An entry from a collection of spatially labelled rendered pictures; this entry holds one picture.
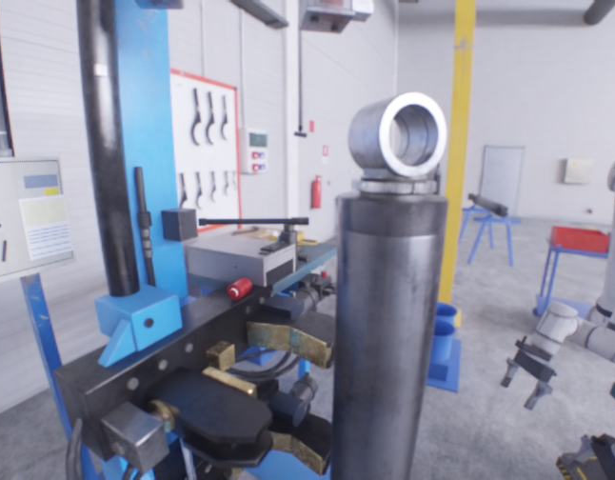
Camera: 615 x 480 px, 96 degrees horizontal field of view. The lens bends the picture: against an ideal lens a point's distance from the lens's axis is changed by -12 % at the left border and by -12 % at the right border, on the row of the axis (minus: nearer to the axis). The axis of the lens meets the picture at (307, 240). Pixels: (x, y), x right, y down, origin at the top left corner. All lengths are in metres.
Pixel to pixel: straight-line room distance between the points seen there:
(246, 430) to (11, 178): 1.06
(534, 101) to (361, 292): 11.20
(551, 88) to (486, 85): 1.81
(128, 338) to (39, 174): 0.71
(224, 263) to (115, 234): 0.51
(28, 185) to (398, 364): 1.25
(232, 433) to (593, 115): 11.77
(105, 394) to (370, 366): 0.58
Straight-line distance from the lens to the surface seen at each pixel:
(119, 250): 0.93
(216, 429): 0.76
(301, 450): 1.36
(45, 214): 1.36
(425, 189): 0.58
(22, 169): 1.34
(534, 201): 11.56
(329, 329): 1.07
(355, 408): 0.74
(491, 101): 11.51
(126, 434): 0.80
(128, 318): 0.87
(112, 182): 0.91
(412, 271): 0.57
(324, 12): 0.82
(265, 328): 1.11
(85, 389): 0.83
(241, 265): 1.24
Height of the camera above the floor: 1.53
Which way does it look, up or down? 14 degrees down
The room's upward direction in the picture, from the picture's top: straight up
